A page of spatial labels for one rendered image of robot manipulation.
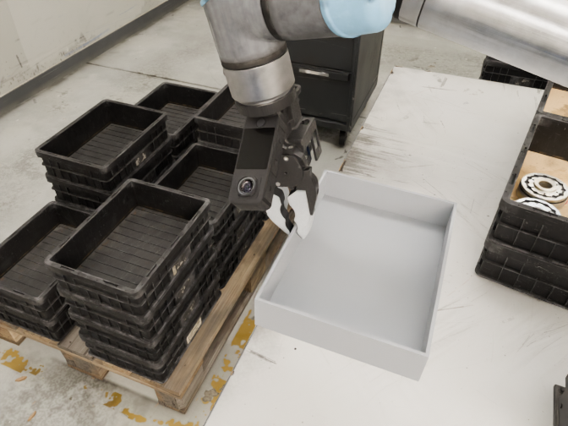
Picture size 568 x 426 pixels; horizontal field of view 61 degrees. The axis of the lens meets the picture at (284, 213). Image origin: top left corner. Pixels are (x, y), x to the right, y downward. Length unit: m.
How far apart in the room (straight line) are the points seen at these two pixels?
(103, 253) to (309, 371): 0.81
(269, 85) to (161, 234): 1.08
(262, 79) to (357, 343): 0.31
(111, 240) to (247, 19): 1.17
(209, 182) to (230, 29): 1.43
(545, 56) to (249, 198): 0.34
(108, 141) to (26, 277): 0.59
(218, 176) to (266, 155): 1.40
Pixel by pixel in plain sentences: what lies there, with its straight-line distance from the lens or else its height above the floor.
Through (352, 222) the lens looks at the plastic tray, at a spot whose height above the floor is 1.05.
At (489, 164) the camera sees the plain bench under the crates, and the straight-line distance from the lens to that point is 1.57.
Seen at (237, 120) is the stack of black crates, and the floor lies 0.49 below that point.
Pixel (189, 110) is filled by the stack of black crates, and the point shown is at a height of 0.38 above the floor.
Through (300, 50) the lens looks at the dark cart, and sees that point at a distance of 2.60.
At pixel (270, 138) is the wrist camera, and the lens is 0.56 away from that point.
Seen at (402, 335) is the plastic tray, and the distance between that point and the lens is 0.62.
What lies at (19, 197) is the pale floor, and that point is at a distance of 2.76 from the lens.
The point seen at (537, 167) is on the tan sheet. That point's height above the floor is 0.83.
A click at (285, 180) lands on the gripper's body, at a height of 1.18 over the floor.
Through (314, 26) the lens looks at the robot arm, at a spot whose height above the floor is 1.38.
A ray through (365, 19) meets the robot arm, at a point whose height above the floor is 1.39.
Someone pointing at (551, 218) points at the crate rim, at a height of 0.93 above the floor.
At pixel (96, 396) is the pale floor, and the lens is 1.86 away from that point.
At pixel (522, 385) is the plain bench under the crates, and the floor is 0.70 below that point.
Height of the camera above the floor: 1.55
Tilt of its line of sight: 42 degrees down
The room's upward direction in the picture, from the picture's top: straight up
